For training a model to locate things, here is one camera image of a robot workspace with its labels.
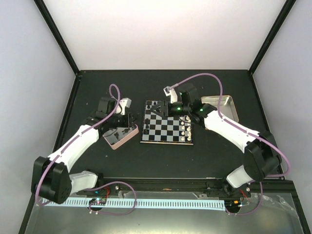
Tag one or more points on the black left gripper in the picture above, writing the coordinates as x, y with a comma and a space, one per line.
128, 122

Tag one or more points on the circuit board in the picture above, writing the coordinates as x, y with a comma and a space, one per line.
97, 201
235, 203

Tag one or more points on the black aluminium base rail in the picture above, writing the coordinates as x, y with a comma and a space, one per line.
210, 187

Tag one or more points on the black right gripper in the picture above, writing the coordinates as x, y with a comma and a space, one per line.
159, 113

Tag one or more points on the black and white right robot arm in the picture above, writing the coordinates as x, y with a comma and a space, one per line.
260, 153

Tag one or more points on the right circuit board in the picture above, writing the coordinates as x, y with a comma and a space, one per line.
235, 203

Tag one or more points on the light blue slotted cable duct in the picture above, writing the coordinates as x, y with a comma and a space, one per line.
128, 203

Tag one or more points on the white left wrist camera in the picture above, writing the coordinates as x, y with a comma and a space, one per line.
124, 103

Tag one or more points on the black and white chessboard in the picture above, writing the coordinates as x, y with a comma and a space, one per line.
163, 130

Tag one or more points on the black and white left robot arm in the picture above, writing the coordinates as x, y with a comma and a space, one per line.
51, 177

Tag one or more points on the left circuit board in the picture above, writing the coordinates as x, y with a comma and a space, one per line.
97, 201

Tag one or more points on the pink metal tin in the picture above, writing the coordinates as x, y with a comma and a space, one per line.
116, 137

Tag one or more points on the gold metal tin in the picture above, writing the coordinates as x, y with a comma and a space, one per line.
227, 106

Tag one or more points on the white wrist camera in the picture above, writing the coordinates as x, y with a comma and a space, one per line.
170, 92
124, 103

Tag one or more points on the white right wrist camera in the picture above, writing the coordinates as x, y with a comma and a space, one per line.
170, 92

